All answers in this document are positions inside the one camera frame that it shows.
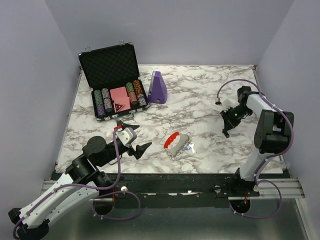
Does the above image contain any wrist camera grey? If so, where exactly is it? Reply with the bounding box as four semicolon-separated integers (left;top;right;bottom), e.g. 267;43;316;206
215;99;234;112
116;127;137;148

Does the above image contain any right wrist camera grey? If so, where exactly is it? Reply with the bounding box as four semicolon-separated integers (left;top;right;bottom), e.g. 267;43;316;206
215;99;234;112

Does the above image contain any metal key organizer red handle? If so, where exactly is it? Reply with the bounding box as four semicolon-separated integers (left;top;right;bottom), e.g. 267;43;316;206
163;131;192;160

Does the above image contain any pink playing card deck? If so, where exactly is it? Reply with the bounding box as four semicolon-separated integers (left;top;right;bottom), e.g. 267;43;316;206
110;86;131;112

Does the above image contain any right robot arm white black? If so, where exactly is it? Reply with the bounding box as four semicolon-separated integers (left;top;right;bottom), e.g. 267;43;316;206
216;86;295;196

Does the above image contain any purple metronome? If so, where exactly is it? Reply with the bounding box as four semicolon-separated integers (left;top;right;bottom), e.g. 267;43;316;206
147;71;168;104

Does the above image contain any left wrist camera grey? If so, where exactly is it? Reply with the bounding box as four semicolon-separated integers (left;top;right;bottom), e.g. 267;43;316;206
116;127;137;148

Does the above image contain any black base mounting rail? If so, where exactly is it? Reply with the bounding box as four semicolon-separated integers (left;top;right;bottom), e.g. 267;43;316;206
94;173;259;210

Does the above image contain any blue tagged key on organizer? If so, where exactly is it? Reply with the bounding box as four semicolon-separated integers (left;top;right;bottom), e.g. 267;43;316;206
185;142;196;154

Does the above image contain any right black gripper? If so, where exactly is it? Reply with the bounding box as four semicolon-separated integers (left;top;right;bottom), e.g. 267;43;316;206
220;105;253;132

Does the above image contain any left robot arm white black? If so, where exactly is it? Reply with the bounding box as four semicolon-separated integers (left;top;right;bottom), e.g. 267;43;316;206
8;120;151;240

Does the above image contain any black poker chip case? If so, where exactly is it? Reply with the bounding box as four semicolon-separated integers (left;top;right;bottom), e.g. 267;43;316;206
78;43;150;122

